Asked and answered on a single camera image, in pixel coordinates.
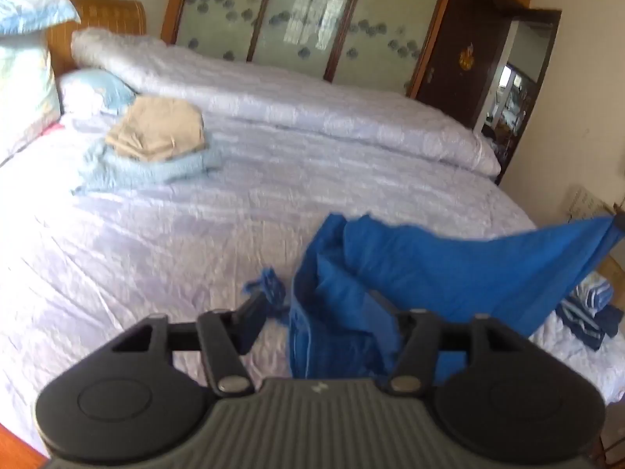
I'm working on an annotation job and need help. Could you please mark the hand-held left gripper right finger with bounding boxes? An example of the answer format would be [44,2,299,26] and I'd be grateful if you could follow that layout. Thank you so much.
[368,290,514,394]

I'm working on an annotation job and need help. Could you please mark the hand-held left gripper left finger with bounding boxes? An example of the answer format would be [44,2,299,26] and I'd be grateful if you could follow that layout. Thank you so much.
[111,289,272,396]

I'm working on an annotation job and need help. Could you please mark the blue pants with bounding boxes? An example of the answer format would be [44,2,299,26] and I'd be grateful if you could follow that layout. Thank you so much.
[243,212,617,382]

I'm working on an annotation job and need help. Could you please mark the folded beige pants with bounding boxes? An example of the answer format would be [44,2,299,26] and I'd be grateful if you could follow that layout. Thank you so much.
[105,95,210,162]

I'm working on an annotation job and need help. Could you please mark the white perforated box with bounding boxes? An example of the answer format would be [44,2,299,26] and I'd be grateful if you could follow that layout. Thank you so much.
[565,184,606,220]

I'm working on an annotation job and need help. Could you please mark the navy striped garment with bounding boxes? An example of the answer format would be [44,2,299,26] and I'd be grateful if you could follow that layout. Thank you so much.
[555,274,625,351]

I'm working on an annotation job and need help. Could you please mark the bed with lavender bedspread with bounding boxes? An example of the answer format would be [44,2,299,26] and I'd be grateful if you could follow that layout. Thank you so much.
[0,66,617,433]

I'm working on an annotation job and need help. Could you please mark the folded light blue garment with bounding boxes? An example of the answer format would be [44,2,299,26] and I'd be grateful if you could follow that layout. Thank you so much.
[71,137,224,195]

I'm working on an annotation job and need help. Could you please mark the rolled lavender quilt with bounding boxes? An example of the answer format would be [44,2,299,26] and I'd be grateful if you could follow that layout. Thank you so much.
[71,28,502,177]

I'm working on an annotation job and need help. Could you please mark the dark wooden door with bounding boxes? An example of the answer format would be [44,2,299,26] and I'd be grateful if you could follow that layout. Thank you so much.
[409,0,519,129]

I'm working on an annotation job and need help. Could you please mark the light blue pillow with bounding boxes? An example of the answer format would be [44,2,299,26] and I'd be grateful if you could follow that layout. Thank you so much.
[59,69,136,117]

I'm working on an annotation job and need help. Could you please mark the wardrobe with frosted glass doors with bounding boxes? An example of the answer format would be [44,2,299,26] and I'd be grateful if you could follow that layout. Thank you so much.
[161,0,460,98]

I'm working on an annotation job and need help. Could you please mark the floral patterned pillow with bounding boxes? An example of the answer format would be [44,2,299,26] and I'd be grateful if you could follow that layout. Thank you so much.
[0,45,62,157]

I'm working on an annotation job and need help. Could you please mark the wooden headboard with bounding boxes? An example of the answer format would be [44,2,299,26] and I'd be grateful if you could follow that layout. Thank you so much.
[45,0,147,77]

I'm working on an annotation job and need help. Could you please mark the pale blue printed pillow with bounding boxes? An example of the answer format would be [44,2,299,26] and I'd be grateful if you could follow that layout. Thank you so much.
[0,0,81,37]

